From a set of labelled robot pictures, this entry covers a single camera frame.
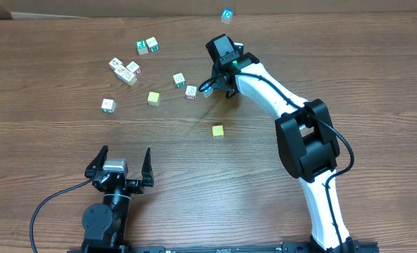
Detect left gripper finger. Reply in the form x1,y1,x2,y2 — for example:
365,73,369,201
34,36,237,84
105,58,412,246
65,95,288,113
84,145,108,179
141,148,154,187

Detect green R centre block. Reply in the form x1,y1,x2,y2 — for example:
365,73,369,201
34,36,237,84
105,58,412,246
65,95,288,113
173,73,186,89

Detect blue letter block far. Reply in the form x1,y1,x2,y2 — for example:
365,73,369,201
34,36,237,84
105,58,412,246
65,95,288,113
221,9,233,24

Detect green J letter block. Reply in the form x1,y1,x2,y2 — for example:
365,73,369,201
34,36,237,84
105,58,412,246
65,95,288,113
101,98,117,113

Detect red number three block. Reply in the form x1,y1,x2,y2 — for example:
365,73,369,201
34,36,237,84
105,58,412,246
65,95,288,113
185,86,198,100

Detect green R side block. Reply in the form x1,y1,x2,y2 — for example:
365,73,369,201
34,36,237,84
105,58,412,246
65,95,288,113
146,37,160,53

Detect red side cluster block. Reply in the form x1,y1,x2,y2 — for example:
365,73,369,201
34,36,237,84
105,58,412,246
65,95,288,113
127,61,141,75

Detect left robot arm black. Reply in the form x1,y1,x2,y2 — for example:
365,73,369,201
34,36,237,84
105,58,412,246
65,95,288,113
80,145,154,252

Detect blue side cluster block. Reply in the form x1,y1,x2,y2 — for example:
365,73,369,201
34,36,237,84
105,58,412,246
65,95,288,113
114,65,127,79

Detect plain picture block left cluster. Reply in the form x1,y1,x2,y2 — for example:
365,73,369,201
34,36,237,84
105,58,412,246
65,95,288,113
109,57,123,70

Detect blue top picture block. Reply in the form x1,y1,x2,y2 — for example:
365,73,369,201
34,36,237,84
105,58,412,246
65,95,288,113
202,87,213,98

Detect yellow top number seven block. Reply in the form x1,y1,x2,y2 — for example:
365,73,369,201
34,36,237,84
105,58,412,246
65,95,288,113
148,91,160,106

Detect yellow side cluster block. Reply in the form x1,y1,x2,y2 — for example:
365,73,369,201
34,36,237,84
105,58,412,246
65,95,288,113
122,70,137,86

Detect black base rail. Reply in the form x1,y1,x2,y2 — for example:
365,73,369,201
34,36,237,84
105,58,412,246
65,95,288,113
67,240,380,253

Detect green top letter block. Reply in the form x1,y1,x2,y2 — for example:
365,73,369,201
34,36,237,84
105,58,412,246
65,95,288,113
136,40,148,55

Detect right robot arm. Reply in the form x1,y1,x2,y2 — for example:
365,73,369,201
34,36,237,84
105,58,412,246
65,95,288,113
199,34,352,252

